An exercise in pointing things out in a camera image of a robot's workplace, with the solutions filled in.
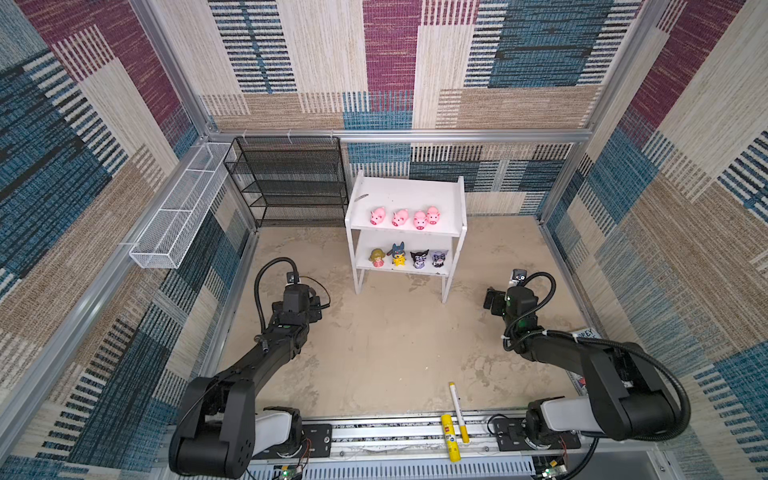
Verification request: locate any pink pig toy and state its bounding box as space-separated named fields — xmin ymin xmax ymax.
xmin=413 ymin=211 xmax=427 ymax=231
xmin=370 ymin=207 xmax=387 ymax=226
xmin=392 ymin=209 xmax=409 ymax=227
xmin=426 ymin=206 xmax=441 ymax=225

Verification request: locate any black-eared figure toy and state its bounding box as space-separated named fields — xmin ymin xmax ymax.
xmin=410 ymin=250 xmax=429 ymax=270

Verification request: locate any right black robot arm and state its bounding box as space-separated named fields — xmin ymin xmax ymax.
xmin=483 ymin=270 xmax=692 ymax=447

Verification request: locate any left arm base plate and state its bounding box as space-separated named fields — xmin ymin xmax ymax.
xmin=252 ymin=423 xmax=333 ymax=460

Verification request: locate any black wire mesh rack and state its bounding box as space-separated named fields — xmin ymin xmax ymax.
xmin=224 ymin=136 xmax=349 ymax=228

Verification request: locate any yellow glue stick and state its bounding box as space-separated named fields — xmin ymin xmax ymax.
xmin=440 ymin=414 xmax=461 ymax=463

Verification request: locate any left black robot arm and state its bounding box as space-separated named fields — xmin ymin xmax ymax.
xmin=168 ymin=257 xmax=331 ymax=479

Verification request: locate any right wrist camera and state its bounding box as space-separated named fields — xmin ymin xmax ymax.
xmin=509 ymin=269 xmax=528 ymax=286

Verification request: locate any treehouse book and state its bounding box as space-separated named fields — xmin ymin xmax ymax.
xmin=568 ymin=328 xmax=601 ymax=395

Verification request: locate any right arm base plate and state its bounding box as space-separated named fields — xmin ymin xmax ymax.
xmin=487 ymin=416 xmax=582 ymax=452

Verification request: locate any white two-tier shelf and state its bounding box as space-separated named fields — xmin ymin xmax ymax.
xmin=344 ymin=171 xmax=468 ymax=302

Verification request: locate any white yellow marker pen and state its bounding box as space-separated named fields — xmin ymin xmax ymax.
xmin=448 ymin=382 xmax=470 ymax=444

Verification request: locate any olive green toy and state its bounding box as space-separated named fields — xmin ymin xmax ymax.
xmin=369 ymin=248 xmax=387 ymax=268

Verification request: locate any white wire mesh basket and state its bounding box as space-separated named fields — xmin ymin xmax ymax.
xmin=130 ymin=143 xmax=230 ymax=269

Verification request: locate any purple-eared black figure toy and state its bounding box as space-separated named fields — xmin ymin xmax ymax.
xmin=430 ymin=250 xmax=448 ymax=269

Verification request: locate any yellow blue figure toy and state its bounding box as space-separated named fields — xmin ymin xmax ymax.
xmin=387 ymin=242 xmax=406 ymax=267

